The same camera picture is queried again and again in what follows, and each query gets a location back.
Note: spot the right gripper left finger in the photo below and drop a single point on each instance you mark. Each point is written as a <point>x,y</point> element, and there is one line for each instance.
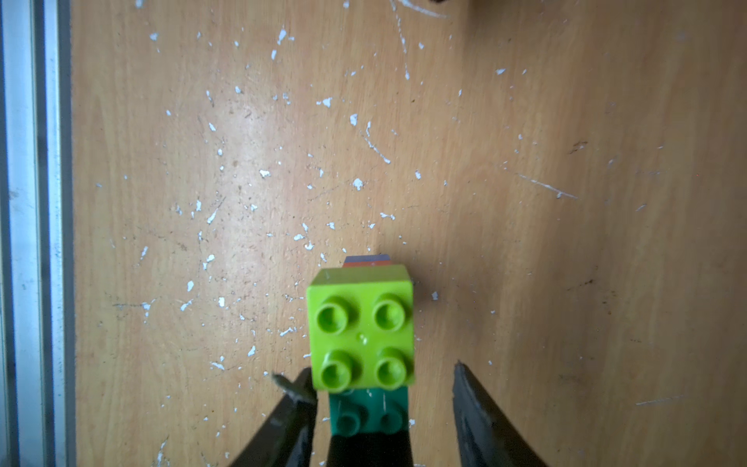
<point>286,437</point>

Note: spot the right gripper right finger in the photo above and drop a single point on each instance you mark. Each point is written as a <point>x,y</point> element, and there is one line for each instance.
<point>485,436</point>

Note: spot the dark green lego brick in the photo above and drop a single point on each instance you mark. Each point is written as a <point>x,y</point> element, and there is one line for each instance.
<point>366,411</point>

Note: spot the black small lego brick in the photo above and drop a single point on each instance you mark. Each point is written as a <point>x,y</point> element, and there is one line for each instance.
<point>371,450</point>

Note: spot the lime green lego brick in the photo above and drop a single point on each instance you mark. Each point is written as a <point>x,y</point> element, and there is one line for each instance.
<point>361,328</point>

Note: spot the red lego brick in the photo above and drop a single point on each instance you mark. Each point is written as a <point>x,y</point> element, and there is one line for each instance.
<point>366,264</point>

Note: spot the blue lego brick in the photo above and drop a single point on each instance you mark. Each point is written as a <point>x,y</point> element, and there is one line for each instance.
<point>367,258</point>

